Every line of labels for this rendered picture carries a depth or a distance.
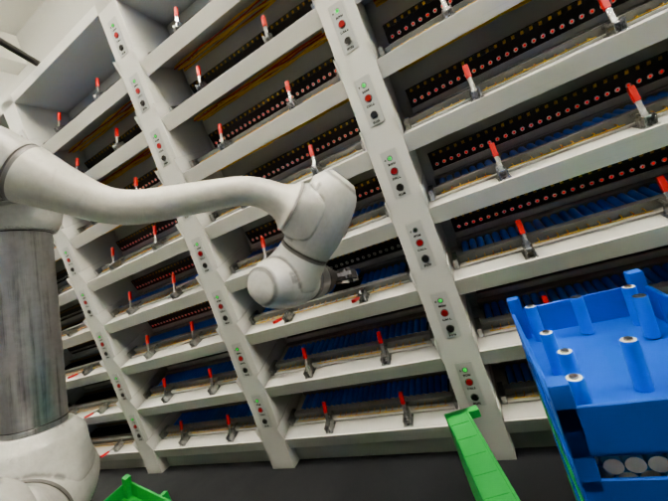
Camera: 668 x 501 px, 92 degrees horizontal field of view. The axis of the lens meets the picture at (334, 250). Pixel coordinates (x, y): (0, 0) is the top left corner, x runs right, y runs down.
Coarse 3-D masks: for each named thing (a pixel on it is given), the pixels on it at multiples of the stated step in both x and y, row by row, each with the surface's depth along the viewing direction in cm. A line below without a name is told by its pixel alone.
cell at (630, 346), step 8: (624, 336) 38; (632, 336) 38; (624, 344) 38; (632, 344) 37; (624, 352) 38; (632, 352) 37; (640, 352) 37; (632, 360) 37; (640, 360) 37; (632, 368) 38; (640, 368) 37; (632, 376) 38; (640, 376) 37; (648, 376) 37; (640, 384) 38; (648, 384) 37; (648, 392) 37
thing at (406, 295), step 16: (384, 256) 104; (400, 288) 90; (416, 288) 85; (256, 304) 119; (336, 304) 98; (352, 304) 94; (368, 304) 91; (384, 304) 90; (400, 304) 88; (416, 304) 87; (240, 320) 109; (272, 320) 109; (304, 320) 99; (320, 320) 98; (336, 320) 96; (352, 320) 95; (256, 336) 108; (272, 336) 106
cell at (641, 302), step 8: (632, 296) 47; (640, 296) 46; (648, 296) 46; (640, 304) 46; (648, 304) 45; (640, 312) 46; (648, 312) 46; (640, 320) 47; (648, 320) 46; (648, 328) 46; (656, 328) 46; (648, 336) 46; (656, 336) 46
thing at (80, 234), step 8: (144, 176) 135; (152, 176) 134; (136, 184) 119; (144, 184) 137; (152, 184) 136; (160, 184) 120; (80, 224) 141; (88, 224) 139; (96, 224) 127; (104, 224) 126; (64, 232) 134; (72, 232) 137; (80, 232) 139; (88, 232) 130; (96, 232) 129; (104, 232) 128; (72, 240) 135; (80, 240) 133; (88, 240) 132
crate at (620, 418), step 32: (640, 288) 52; (544, 320) 59; (576, 320) 57; (608, 320) 55; (544, 352) 53; (576, 352) 50; (608, 352) 47; (544, 384) 37; (608, 384) 41; (576, 416) 32; (608, 416) 31; (640, 416) 31; (576, 448) 33; (608, 448) 32; (640, 448) 31
